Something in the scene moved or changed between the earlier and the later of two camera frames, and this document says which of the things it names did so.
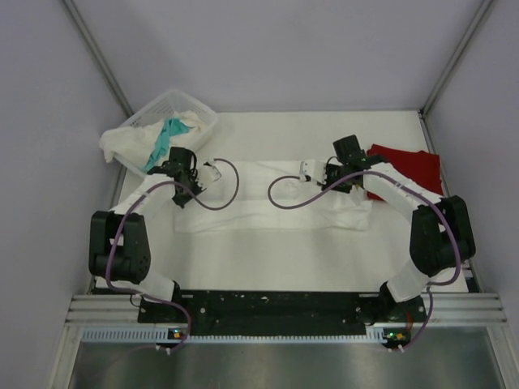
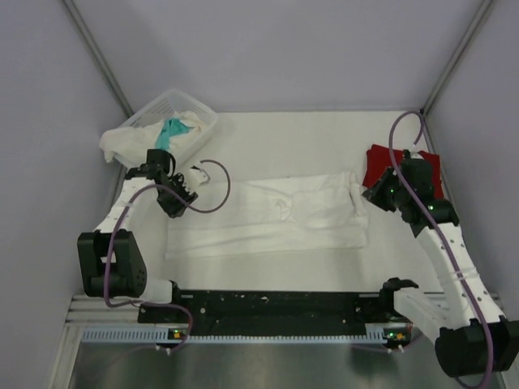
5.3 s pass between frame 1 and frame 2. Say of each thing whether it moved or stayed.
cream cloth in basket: stayed
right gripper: moved
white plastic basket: stayed
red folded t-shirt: stayed
